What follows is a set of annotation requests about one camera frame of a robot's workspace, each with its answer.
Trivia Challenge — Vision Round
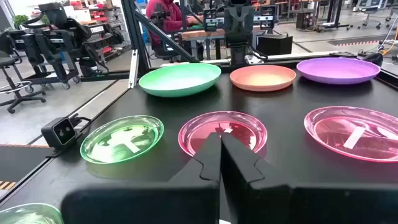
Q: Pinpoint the mint green plastic plate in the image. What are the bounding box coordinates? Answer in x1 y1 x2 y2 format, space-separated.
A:
138 62 223 98

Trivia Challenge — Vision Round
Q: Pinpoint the purple plastic plate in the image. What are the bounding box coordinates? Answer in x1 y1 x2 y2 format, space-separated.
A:
295 57 381 85

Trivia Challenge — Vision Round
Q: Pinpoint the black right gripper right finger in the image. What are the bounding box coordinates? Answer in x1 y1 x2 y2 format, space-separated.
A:
221 133 398 224

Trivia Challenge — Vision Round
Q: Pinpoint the grey office chair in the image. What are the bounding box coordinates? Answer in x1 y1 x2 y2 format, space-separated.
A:
354 0 390 30

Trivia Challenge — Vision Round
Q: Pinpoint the silver metal frame bracket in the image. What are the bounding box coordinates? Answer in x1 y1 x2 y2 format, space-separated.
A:
128 49 140 89

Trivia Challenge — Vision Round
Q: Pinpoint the large clear pink plate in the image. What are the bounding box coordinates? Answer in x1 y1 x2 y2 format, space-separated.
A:
303 105 398 164

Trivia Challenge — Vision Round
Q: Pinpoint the wooden work table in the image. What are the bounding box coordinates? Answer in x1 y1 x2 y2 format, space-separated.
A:
181 27 265 60

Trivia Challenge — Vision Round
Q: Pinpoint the black office chair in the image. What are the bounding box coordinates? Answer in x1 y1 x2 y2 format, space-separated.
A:
0 30 47 114

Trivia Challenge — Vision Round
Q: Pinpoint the black aluminium table frame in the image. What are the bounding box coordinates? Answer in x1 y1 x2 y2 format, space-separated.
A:
80 0 398 91

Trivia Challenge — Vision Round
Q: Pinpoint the green potted plant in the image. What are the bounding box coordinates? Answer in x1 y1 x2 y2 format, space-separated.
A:
12 14 30 31

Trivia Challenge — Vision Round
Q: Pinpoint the black table-level camera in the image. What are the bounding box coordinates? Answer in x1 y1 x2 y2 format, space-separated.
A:
40 116 82 150

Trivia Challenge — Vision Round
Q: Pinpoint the person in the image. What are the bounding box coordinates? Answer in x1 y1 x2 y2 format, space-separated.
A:
145 0 205 58

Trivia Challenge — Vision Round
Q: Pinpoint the small clear green plate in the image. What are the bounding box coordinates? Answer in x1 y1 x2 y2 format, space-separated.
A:
79 114 165 165
0 202 65 224

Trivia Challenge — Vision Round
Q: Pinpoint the orange plastic plate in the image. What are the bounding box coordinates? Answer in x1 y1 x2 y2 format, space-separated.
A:
229 64 297 93

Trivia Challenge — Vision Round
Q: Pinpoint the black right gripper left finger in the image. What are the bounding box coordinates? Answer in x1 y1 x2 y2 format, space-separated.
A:
60 132 222 224

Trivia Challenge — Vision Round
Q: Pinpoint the black mobile robot cart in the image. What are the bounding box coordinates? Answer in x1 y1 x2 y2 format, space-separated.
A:
9 2 125 90

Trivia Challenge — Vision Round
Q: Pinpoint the small clear red plate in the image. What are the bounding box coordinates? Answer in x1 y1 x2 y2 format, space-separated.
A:
177 110 269 157

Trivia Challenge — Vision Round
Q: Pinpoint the black box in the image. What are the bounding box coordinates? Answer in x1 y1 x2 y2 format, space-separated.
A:
256 34 294 57

